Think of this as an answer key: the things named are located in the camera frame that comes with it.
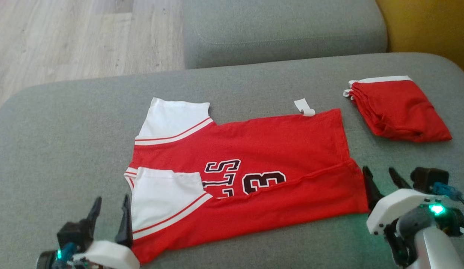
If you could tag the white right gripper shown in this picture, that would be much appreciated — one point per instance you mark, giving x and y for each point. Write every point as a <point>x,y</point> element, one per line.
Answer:
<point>392,207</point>

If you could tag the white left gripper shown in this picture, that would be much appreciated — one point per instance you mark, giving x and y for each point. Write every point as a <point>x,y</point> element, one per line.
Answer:
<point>108,256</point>

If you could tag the red shorts with white trim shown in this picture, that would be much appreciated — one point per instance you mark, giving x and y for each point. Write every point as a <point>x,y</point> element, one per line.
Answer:
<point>396,108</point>

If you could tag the red jersey with white sleeves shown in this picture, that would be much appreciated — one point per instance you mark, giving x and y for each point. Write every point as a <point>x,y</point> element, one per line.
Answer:
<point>273,149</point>

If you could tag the yellow sofa back cushion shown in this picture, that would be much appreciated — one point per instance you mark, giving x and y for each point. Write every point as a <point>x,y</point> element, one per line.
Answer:
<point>430,30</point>

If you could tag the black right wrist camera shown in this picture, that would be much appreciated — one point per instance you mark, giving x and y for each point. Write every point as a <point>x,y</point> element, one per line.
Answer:
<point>428,177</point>

